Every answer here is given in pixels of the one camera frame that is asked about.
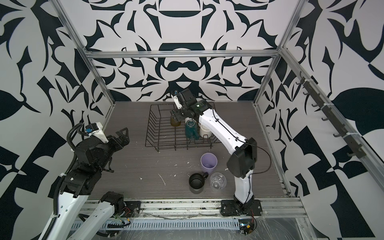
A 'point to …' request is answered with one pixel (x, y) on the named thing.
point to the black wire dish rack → (162, 135)
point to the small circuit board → (246, 225)
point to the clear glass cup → (218, 181)
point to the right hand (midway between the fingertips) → (178, 110)
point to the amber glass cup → (174, 123)
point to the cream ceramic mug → (188, 119)
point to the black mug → (197, 182)
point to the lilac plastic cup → (208, 161)
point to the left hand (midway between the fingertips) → (118, 129)
